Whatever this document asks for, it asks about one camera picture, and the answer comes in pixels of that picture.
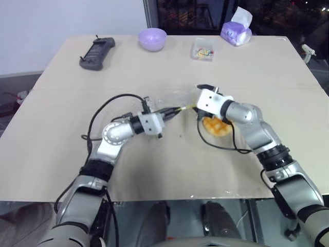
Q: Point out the white handheld tool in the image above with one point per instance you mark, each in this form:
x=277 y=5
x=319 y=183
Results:
x=308 y=51

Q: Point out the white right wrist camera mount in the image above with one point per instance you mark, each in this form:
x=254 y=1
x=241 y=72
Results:
x=209 y=101

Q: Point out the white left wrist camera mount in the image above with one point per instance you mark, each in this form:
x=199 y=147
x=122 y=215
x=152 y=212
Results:
x=150 y=123

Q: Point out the grey caster wheel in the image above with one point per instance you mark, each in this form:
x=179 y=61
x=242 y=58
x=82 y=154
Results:
x=292 y=231

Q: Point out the purple tissue pack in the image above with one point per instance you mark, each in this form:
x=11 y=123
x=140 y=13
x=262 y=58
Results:
x=236 y=33

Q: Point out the clear box with colourful bits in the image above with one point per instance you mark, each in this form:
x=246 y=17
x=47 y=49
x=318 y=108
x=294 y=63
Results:
x=203 y=50

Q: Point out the black remote controller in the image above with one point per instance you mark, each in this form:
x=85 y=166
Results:
x=97 y=53

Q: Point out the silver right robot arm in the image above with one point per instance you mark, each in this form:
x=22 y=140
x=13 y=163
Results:
x=257 y=128

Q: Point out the purple plastic bowl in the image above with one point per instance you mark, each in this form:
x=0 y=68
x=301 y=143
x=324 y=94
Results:
x=152 y=39

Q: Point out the grey window frame post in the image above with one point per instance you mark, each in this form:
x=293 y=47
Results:
x=150 y=13

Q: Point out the clear yellow-zip plastic bag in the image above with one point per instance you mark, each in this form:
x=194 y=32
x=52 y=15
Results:
x=174 y=99

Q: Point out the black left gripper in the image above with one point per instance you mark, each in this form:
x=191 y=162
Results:
x=169 y=115

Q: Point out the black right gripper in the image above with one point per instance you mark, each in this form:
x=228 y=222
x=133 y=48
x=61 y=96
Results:
x=217 y=119

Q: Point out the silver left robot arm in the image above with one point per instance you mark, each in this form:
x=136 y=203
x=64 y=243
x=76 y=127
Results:
x=115 y=133

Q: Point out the red white floor object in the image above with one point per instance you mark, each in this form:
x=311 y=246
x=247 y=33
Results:
x=21 y=97

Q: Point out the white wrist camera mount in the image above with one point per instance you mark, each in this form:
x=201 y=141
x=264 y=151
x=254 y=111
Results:
x=150 y=123
x=209 y=101

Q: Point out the orange snack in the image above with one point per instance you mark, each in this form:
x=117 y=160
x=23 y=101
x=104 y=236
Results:
x=216 y=128

